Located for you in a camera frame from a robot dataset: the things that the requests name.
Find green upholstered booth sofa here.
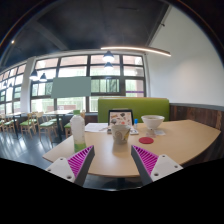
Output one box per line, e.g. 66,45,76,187
97,97,171,124

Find white green-capped drink bottle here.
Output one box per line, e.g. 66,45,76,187
69,113,87,154

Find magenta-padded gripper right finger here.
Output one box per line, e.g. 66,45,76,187
130,144,184,187

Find white bowl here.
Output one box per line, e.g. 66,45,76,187
140,114,166,131

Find light wooden dining table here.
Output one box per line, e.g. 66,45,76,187
44,109,74,141

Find group of green-cushioned wooden chairs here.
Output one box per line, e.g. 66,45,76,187
0,109,86,139

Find flat round red coaster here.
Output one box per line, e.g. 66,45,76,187
138,136,155,145

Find group of pendant lamps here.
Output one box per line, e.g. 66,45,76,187
29,49,116,83

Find white patterned paper cup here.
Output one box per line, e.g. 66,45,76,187
110,124,132,145

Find white paper sheets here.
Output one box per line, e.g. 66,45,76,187
84,122,109,133

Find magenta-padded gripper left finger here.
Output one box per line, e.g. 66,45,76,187
45,144,96,188

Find long linear ceiling light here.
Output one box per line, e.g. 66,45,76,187
100,45,172,58

